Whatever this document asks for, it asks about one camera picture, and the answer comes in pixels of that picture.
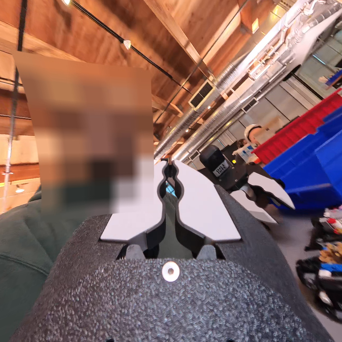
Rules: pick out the silver spiral air duct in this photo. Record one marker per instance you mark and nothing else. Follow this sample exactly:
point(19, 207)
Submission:
point(200, 115)

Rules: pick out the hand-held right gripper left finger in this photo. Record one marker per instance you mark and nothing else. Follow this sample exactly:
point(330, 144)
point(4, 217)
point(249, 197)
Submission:
point(133, 227)

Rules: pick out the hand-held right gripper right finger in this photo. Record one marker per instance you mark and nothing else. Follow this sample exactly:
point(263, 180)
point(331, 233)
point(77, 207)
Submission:
point(205, 213)

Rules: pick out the ceiling air vent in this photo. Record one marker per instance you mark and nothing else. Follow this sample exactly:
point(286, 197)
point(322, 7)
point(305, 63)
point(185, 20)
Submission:
point(201, 94)

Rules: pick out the red plastic bin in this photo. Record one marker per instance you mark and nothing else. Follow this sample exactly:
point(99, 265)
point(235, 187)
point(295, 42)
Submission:
point(294, 133)

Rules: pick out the blue plastic bin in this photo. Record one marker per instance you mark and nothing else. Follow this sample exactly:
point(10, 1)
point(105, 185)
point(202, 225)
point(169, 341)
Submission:
point(299, 181)
point(332, 139)

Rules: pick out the black lego car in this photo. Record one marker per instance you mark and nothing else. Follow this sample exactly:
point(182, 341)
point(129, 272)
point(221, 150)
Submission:
point(326, 261)

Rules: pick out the ceiling spot lamp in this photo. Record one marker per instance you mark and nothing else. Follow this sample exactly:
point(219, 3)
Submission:
point(127, 44)

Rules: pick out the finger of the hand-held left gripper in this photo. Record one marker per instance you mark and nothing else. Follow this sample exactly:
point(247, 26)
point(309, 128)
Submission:
point(269, 187)
point(253, 208)

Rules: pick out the person's green sweater torso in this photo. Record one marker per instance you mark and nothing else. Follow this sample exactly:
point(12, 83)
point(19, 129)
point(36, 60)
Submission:
point(24, 253)

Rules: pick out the black track light rail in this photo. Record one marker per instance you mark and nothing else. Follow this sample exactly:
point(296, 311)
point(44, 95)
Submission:
point(133, 48)

